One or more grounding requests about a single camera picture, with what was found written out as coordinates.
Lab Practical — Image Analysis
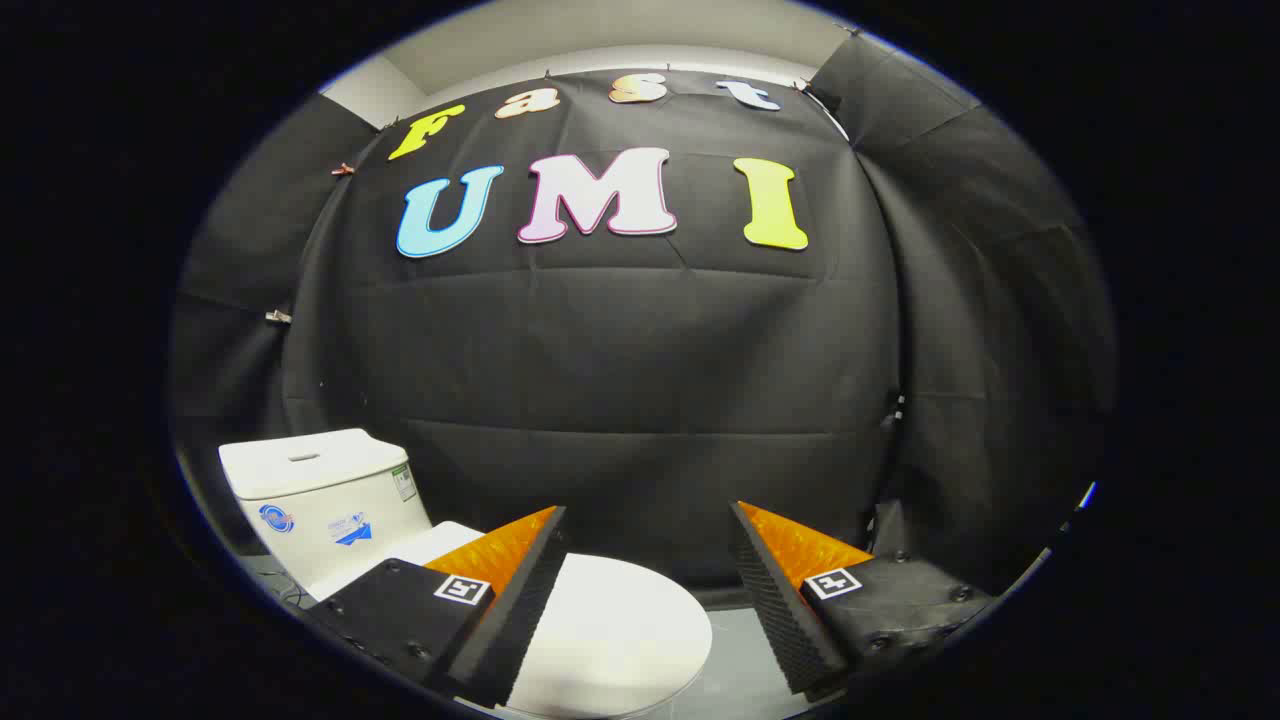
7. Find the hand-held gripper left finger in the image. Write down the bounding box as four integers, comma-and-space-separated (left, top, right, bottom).
305, 505, 571, 709

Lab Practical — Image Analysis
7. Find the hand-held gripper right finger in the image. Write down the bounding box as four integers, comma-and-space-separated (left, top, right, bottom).
728, 500, 996, 697

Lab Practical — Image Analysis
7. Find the black backdrop cloth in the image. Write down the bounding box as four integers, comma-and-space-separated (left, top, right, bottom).
170, 65, 1117, 601

